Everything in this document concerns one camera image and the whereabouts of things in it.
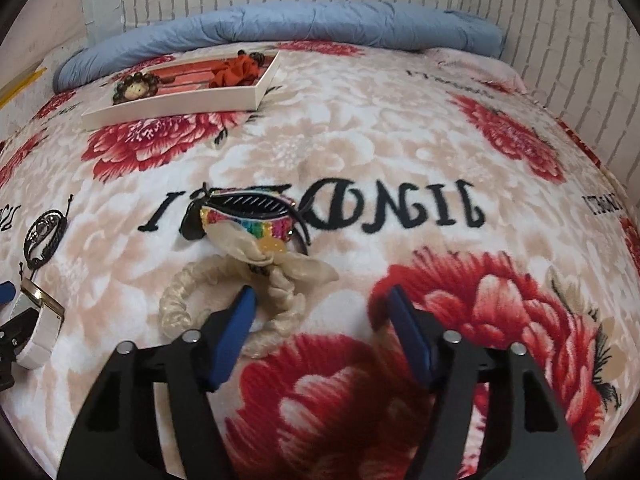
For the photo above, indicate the floral printed blanket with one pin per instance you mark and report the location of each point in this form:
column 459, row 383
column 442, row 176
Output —
column 380, row 170

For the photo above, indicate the black sequined hair claw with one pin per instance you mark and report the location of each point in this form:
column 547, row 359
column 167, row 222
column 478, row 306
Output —
column 250, row 215

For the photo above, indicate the black scrunchie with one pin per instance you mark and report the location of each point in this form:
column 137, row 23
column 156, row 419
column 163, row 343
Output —
column 250, row 56

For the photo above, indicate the cream pineapple hair clip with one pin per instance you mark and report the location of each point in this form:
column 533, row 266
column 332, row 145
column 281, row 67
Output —
column 137, row 89

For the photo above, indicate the blue rolled quilt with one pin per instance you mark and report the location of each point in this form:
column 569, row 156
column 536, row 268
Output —
column 280, row 25

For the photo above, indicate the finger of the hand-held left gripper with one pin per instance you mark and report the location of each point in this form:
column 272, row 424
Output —
column 5, row 293
column 11, row 342

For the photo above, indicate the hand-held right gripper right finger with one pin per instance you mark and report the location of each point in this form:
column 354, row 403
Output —
column 410, row 332

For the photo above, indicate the white jewelry tray red lining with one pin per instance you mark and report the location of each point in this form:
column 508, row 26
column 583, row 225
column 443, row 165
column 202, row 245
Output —
column 200, row 92

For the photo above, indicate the orange scrunchie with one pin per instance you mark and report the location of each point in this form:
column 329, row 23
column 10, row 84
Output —
column 232, row 71

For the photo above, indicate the yellow strip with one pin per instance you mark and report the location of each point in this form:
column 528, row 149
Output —
column 22, row 85

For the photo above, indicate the pink pillow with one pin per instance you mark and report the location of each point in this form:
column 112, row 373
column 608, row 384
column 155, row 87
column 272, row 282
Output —
column 467, row 62

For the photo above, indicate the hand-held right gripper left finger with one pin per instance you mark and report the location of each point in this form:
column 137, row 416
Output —
column 234, row 330

